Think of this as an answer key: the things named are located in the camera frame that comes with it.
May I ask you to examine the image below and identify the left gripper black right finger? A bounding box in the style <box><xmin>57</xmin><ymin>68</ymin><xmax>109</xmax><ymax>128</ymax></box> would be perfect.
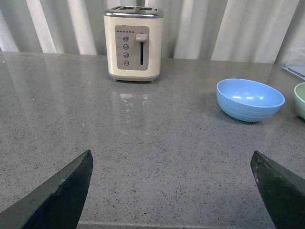
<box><xmin>250</xmin><ymin>151</ymin><xmax>305</xmax><ymax>229</ymax></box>

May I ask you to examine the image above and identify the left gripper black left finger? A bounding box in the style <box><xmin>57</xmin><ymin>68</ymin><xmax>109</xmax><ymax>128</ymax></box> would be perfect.
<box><xmin>0</xmin><ymin>150</ymin><xmax>93</xmax><ymax>229</ymax></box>

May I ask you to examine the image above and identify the light blue bowl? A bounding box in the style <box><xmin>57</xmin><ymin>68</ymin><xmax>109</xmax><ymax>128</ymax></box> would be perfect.
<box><xmin>216</xmin><ymin>78</ymin><xmax>285</xmax><ymax>122</ymax></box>

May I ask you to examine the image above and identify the light green bowl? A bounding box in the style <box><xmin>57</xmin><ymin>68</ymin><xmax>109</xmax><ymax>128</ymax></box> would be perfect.
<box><xmin>293</xmin><ymin>82</ymin><xmax>305</xmax><ymax>119</ymax></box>

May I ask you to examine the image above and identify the clear plastic container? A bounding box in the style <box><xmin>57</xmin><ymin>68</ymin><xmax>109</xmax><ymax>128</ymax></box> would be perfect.
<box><xmin>282</xmin><ymin>47</ymin><xmax>305</xmax><ymax>80</ymax></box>

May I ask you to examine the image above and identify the cream white toaster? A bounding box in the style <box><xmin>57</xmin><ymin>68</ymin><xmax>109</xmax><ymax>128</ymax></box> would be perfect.
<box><xmin>103</xmin><ymin>6</ymin><xmax>163</xmax><ymax>82</ymax></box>

